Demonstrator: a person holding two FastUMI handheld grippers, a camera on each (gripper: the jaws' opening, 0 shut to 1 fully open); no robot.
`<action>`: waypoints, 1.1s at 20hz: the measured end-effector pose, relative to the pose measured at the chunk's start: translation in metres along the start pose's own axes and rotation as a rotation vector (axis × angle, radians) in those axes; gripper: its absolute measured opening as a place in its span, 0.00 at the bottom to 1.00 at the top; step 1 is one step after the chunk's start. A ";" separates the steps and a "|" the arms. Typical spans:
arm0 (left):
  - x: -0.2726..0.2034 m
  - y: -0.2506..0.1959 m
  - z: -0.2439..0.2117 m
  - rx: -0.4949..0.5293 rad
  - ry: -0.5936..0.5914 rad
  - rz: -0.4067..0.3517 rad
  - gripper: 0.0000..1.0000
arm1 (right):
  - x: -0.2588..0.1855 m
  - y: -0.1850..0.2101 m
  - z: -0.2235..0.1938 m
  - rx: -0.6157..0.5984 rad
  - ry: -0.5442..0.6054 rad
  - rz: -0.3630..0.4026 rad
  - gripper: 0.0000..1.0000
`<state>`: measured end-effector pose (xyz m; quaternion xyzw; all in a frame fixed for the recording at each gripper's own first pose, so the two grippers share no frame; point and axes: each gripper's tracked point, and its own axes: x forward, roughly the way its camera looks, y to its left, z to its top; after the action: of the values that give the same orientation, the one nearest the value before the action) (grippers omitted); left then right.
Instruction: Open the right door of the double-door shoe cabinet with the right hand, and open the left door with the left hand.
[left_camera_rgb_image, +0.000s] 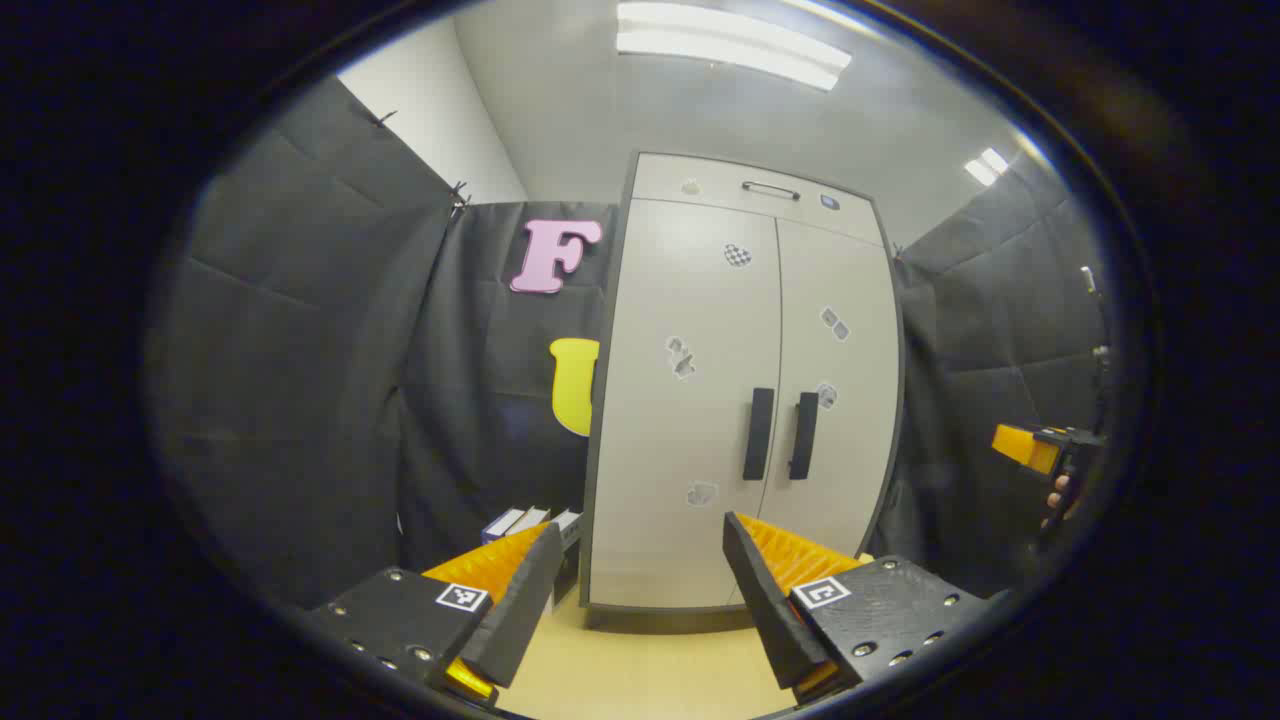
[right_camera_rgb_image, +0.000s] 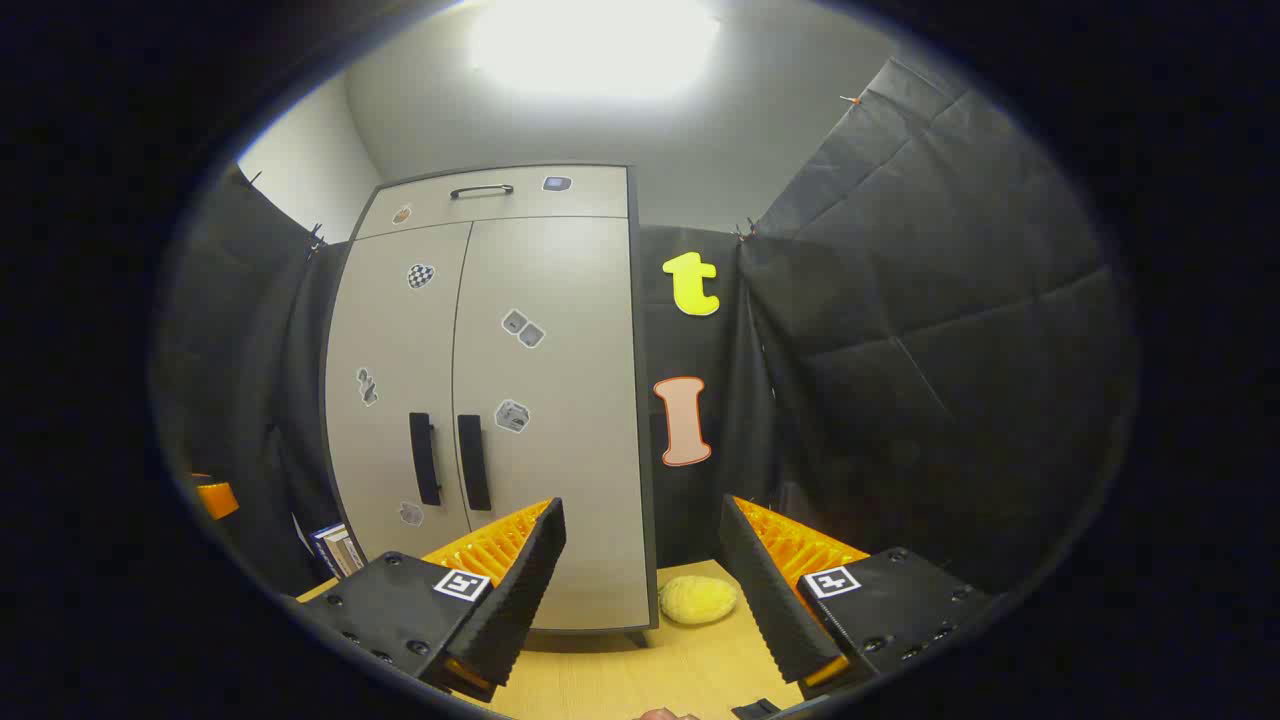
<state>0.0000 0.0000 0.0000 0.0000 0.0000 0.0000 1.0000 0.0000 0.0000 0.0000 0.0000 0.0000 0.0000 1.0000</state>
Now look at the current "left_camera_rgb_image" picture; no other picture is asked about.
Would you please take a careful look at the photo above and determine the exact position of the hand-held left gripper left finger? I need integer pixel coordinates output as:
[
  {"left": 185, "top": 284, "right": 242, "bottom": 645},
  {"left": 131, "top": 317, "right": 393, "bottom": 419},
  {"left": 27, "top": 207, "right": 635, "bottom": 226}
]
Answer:
[{"left": 300, "top": 520, "right": 564, "bottom": 709}]

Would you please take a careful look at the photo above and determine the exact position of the grey double-door shoe cabinet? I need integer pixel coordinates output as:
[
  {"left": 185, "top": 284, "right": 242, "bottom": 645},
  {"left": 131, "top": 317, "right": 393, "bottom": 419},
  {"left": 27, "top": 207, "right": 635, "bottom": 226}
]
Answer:
[{"left": 578, "top": 150, "right": 906, "bottom": 613}]

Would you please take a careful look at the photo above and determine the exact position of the long ceiling light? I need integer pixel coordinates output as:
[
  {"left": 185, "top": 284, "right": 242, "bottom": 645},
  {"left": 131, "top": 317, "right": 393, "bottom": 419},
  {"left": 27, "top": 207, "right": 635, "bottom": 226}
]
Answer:
[{"left": 615, "top": 2, "right": 853, "bottom": 93}]

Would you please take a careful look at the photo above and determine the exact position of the grey cabinet door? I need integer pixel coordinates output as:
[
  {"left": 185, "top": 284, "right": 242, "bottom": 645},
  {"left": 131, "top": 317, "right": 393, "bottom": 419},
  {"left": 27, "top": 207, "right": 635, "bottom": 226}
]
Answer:
[
  {"left": 737, "top": 218, "right": 903, "bottom": 607},
  {"left": 590, "top": 198, "right": 783, "bottom": 609}
]

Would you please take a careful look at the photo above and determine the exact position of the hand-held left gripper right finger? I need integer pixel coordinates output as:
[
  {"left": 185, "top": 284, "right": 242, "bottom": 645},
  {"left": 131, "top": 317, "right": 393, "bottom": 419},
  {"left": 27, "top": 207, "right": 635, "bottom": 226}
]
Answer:
[{"left": 722, "top": 512, "right": 991, "bottom": 706}]

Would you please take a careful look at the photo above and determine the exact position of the small ceiling light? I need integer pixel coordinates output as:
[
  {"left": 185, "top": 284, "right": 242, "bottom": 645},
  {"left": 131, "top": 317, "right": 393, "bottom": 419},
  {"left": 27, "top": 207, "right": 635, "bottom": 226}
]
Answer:
[{"left": 963, "top": 147, "right": 1011, "bottom": 188}]

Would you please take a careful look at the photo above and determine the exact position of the black backdrop cloth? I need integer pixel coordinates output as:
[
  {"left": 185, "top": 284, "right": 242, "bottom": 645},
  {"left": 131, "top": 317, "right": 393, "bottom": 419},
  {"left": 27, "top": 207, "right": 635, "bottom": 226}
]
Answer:
[{"left": 150, "top": 75, "right": 1111, "bottom": 611}]

